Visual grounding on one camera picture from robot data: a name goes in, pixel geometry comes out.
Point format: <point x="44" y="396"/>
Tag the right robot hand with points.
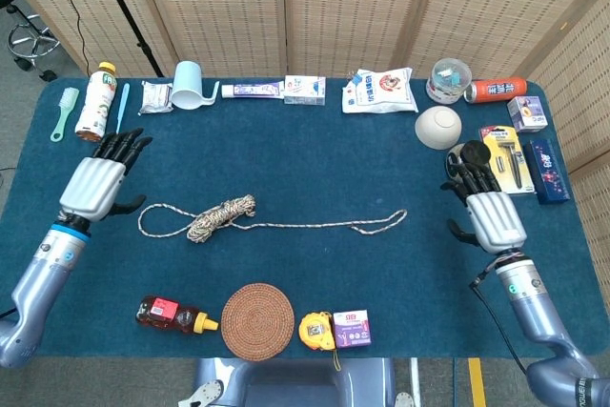
<point x="495" y="221"/>

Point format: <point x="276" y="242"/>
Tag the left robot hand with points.
<point x="93" y="185"/>

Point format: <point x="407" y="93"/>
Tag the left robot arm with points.
<point x="38" y="283"/>

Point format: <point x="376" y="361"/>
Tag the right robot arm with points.
<point x="534" y="311"/>

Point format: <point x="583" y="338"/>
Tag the razor in yellow blister pack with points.
<point x="507" y="161"/>

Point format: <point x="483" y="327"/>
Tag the glass jar black lid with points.
<point x="476" y="152"/>

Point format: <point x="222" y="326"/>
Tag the dark blue long box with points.
<point x="548" y="171"/>

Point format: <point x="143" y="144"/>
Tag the white drink bottle yellow cap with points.
<point x="95" y="102"/>

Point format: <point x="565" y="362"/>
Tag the light blue toothbrush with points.
<point x="123" y="102"/>

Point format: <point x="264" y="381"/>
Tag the green plastic brush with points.
<point x="69" y="99"/>

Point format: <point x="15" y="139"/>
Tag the cream ceramic bowl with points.
<point x="438" y="126"/>

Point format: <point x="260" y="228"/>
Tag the small purple white box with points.
<point x="526" y="114"/>

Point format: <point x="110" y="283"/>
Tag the orange drink can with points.
<point x="498" y="90"/>

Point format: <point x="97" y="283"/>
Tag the honey bottle yellow nozzle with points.
<point x="162" y="311"/>

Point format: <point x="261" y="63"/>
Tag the clear plastic jar of clips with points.
<point x="448" y="80"/>

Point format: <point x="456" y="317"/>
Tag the chrome base office stool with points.
<point x="33" y="42"/>

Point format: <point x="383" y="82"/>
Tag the white printed powder bag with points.
<point x="381" y="92"/>

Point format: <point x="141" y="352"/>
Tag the blue table mat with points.
<point x="333" y="159"/>

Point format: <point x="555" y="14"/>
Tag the purple soap box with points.
<point x="352" y="328"/>

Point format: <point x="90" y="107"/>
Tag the white purple toothpaste tube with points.
<point x="252" y="90"/>

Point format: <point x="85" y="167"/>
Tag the white perforated metal plate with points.
<point x="205" y="392"/>
<point x="405" y="400"/>

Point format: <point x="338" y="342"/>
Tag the yellow tape measure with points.
<point x="315" y="331"/>

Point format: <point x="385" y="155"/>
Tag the round woven rattan coaster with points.
<point x="257" y="321"/>

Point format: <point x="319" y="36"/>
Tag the white blue carton box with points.
<point x="305" y="90"/>

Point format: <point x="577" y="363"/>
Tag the blue grey robot torso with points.
<point x="295" y="383"/>

